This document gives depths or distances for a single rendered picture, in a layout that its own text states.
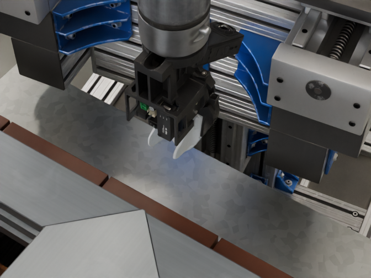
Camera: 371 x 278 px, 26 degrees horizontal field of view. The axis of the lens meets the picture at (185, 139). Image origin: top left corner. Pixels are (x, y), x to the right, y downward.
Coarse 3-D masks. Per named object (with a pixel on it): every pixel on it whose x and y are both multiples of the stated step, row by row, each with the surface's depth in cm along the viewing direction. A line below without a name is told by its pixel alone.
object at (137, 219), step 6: (138, 210) 103; (144, 210) 103; (114, 216) 102; (120, 216) 102; (126, 216) 102; (132, 216) 102; (138, 216) 102; (144, 216) 102; (126, 222) 102; (132, 222) 102; (138, 222) 102; (144, 222) 102; (138, 228) 101; (144, 228) 101; (150, 234) 101
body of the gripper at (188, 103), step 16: (144, 48) 85; (144, 64) 84; (160, 64) 86; (176, 64) 84; (192, 64) 85; (144, 80) 88; (160, 80) 84; (176, 80) 87; (192, 80) 91; (208, 80) 92; (128, 96) 90; (144, 96) 89; (160, 96) 89; (176, 96) 89; (192, 96) 89; (208, 96) 93; (128, 112) 92; (144, 112) 92; (160, 112) 89; (176, 112) 88; (192, 112) 92; (160, 128) 91; (176, 128) 89; (176, 144) 91
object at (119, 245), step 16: (64, 224) 101; (80, 224) 101; (96, 224) 101; (112, 224) 101; (80, 240) 100; (96, 240) 100; (112, 240) 100; (128, 240) 100; (144, 240) 100; (96, 256) 99; (112, 256) 99; (128, 256) 99; (144, 256) 99; (128, 272) 97; (144, 272) 97
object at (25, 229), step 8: (0, 208) 105; (8, 208) 104; (0, 216) 105; (8, 216) 104; (16, 216) 104; (0, 224) 106; (8, 224) 106; (16, 224) 104; (24, 224) 104; (32, 224) 103; (8, 232) 106; (16, 232) 105; (24, 232) 104; (32, 232) 103; (16, 240) 106; (24, 240) 104
